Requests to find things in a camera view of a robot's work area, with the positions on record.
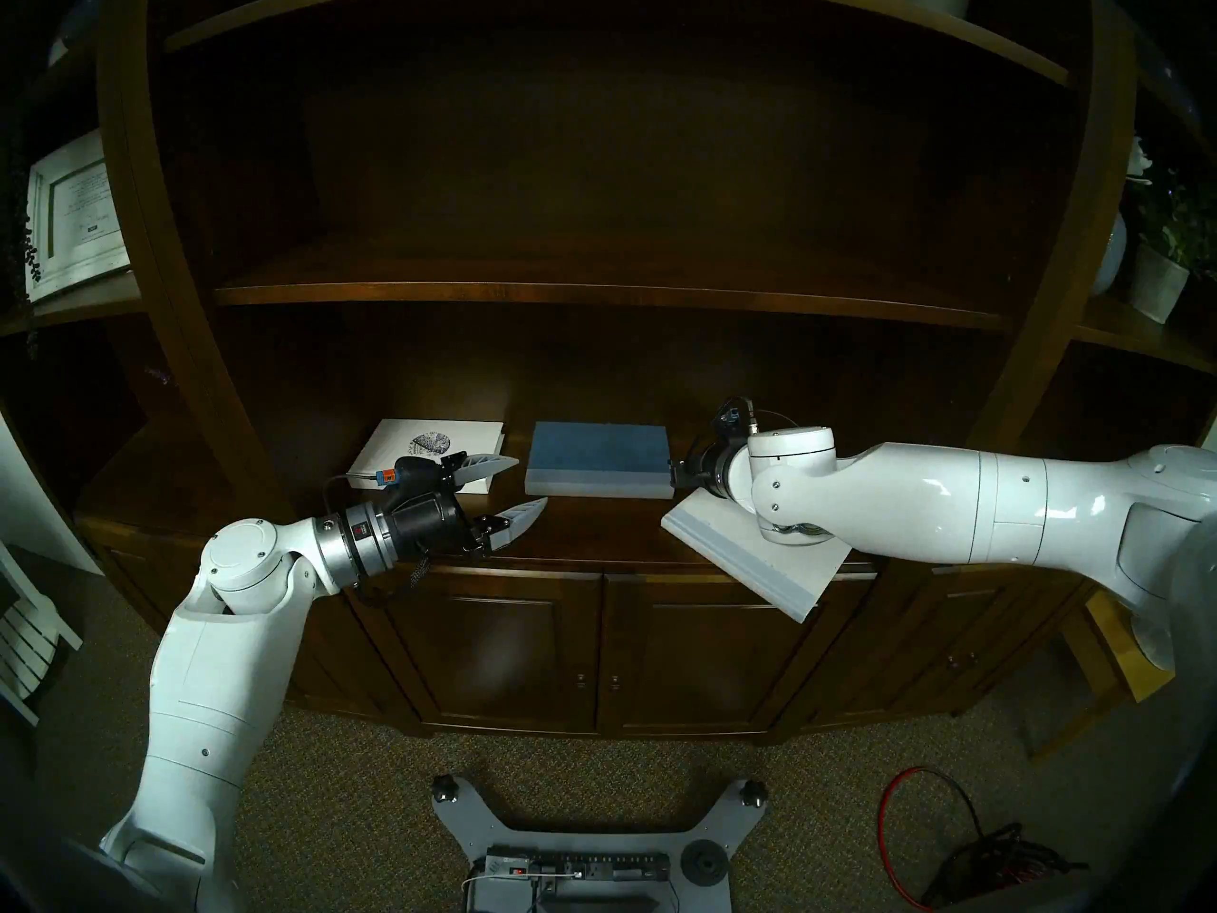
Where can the black power strip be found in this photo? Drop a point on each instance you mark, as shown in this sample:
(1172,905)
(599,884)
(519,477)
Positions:
(589,865)

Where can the blue hardcover book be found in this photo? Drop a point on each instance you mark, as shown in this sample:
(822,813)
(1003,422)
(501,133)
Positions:
(599,455)

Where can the white slatted side table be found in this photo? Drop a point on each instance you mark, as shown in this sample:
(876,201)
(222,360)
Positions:
(24,635)

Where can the black round disc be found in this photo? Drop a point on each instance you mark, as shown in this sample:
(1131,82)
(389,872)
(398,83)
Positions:
(704,864)

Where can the white book pale blue spine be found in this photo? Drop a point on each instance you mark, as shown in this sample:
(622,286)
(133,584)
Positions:
(723,540)

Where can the dark green leaf sprig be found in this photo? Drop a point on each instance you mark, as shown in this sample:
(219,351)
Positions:
(33,255)

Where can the white framed certificate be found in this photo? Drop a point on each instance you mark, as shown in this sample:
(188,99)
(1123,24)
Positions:
(76,217)

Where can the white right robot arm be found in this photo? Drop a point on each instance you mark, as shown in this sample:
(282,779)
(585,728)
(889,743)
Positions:
(951,502)

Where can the white paperback with ink drawing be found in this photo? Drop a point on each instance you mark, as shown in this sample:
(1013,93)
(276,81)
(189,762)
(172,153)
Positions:
(409,440)

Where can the green plant in white pot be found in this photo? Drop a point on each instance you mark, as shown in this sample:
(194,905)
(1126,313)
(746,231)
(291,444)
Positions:
(1155,288)

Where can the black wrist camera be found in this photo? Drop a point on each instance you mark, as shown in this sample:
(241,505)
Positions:
(732,417)
(411,471)

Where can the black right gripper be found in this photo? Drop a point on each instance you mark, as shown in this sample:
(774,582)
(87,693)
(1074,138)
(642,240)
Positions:
(696,469)

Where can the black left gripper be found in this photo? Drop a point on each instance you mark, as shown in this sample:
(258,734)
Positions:
(428,523)

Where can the dark wooden bookshelf cabinet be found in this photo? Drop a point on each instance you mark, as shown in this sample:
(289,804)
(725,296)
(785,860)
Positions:
(608,160)

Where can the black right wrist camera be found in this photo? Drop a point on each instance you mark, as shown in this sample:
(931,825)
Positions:
(732,417)

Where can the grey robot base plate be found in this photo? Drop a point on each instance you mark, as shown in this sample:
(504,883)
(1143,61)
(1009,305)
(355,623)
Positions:
(608,837)

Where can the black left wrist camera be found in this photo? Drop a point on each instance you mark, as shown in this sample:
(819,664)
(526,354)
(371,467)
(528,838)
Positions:
(411,471)

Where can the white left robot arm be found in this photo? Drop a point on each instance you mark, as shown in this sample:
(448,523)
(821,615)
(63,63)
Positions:
(228,635)

